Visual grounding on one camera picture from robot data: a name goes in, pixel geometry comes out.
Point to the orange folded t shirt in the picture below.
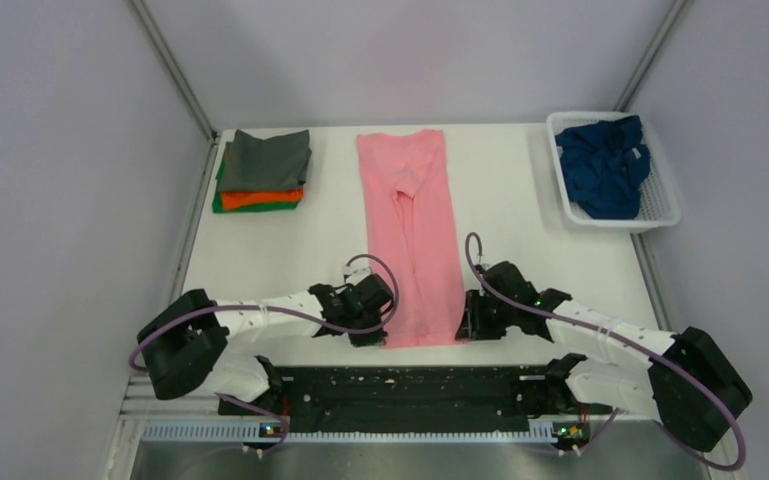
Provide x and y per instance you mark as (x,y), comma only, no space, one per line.
(258,199)

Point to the white cable duct rail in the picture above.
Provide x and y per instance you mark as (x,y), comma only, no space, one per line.
(240,431)

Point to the grey folded t shirt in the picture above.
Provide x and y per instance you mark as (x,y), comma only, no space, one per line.
(278,163)

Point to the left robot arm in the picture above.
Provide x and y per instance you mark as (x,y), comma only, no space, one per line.
(198,344)

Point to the blue t shirt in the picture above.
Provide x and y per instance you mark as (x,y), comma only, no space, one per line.
(603,166)

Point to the pink t shirt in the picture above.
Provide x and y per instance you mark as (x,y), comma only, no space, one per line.
(411,227)

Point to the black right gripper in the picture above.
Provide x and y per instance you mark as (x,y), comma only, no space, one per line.
(473,327)

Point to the aluminium frame post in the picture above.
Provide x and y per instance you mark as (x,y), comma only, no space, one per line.
(672,20)
(174,72)

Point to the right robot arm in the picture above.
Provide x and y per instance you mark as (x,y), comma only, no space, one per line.
(681,381)

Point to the right aluminium frame post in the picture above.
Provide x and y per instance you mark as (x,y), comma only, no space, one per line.
(672,20)

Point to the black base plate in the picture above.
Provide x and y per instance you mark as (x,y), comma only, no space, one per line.
(421,399)

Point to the white plastic basket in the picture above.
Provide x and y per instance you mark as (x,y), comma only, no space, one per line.
(659,204)

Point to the left aluminium frame post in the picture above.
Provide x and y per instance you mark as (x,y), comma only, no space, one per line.
(174,72)

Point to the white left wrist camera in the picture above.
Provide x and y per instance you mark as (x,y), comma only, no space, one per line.
(353,274)

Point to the green folded t shirt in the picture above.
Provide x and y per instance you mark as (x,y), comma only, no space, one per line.
(245,208)

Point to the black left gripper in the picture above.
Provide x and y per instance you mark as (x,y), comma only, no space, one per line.
(372,338)

